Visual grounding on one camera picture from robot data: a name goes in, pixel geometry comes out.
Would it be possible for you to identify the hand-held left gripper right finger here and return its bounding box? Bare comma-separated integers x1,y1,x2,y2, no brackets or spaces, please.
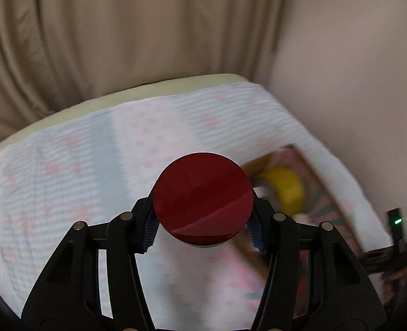
248,193,387,331

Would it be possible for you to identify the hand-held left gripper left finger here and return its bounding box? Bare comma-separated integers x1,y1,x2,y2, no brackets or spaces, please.
20,196,163,331

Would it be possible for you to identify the yellow tape roll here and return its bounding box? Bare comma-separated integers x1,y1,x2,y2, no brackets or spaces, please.
259,166,306,214

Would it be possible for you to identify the jar with red lid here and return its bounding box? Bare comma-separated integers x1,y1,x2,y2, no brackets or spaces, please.
152,152,253,249

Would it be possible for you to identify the pink printed cardboard box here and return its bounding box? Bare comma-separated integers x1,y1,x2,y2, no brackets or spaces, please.
207,144,395,318

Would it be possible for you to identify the pale green mattress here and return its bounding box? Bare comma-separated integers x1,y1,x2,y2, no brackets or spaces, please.
0,73,252,161

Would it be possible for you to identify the beige curtain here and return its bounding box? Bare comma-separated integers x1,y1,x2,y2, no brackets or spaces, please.
0,0,292,145

